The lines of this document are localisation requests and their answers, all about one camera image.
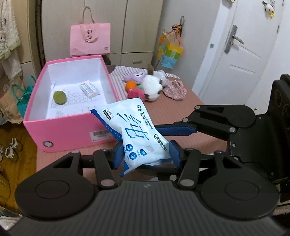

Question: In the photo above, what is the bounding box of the blue wet wipes pack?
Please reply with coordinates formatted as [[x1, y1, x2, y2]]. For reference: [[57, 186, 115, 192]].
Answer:
[[90, 98, 171, 177]]

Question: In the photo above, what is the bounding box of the pink floral fabric scrunchie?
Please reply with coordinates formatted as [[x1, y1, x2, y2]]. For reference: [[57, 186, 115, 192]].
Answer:
[[163, 80, 187, 100]]

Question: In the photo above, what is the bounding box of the white brown plush toy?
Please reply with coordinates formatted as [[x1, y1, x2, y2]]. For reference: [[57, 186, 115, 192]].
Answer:
[[141, 64, 165, 102]]

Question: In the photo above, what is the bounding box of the pink fluffy strawberry plush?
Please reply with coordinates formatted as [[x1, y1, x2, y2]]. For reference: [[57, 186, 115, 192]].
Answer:
[[127, 88, 146, 102]]

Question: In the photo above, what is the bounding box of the orange plush ball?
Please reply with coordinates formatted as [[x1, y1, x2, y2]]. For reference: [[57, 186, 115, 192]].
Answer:
[[125, 81, 137, 92]]

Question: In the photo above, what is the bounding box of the purple plush toy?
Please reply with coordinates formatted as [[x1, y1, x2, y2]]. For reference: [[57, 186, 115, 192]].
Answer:
[[123, 71, 147, 85]]

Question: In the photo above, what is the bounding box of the pink cardboard storage box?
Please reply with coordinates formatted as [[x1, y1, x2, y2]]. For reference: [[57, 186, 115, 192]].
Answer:
[[23, 56, 119, 152]]

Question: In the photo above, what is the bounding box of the white tissue pack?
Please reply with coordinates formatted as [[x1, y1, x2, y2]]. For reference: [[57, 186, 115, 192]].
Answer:
[[80, 81, 100, 98]]

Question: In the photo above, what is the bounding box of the green makeup sponge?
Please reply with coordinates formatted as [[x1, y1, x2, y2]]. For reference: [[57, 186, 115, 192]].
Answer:
[[53, 90, 67, 105]]

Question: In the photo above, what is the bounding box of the white fluffy plush toy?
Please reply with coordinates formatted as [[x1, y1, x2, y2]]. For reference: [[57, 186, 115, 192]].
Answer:
[[156, 70, 171, 87]]

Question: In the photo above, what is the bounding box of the white door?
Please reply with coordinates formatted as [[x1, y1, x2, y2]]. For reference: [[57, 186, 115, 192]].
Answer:
[[200, 1, 285, 105]]

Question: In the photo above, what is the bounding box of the striped cloth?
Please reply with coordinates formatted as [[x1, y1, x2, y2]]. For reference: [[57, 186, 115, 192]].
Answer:
[[110, 65, 180, 100]]

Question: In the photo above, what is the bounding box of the colourful paper gift bag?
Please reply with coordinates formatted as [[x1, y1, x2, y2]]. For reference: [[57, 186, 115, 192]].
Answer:
[[157, 32, 183, 69]]

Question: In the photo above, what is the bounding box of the teal gift bag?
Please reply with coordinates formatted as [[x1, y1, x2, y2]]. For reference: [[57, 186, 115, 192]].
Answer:
[[11, 76, 36, 118]]

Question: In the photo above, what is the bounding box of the grey wooden wardrobe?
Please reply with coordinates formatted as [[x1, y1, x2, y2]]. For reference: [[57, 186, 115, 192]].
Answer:
[[41, 0, 163, 68]]

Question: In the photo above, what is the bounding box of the brown paper bag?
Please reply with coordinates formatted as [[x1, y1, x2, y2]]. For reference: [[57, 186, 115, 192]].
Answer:
[[1, 85, 23, 123]]

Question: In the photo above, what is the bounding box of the pink tote bag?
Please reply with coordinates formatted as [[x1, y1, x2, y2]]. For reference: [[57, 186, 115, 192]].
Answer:
[[70, 6, 111, 57]]

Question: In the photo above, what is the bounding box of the black clothes rack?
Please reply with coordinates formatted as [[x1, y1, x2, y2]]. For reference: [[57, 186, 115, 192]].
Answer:
[[35, 0, 46, 68]]

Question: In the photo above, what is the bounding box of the hanging duck plush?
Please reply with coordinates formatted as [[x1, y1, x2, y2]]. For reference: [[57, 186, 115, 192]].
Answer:
[[262, 1, 275, 19]]

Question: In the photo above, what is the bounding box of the cream green knit cardigan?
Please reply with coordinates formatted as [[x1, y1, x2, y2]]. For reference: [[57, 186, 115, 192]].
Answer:
[[1, 1, 23, 80]]

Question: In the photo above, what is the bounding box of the silver door handle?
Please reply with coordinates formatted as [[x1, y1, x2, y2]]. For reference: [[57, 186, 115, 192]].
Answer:
[[224, 25, 244, 54]]

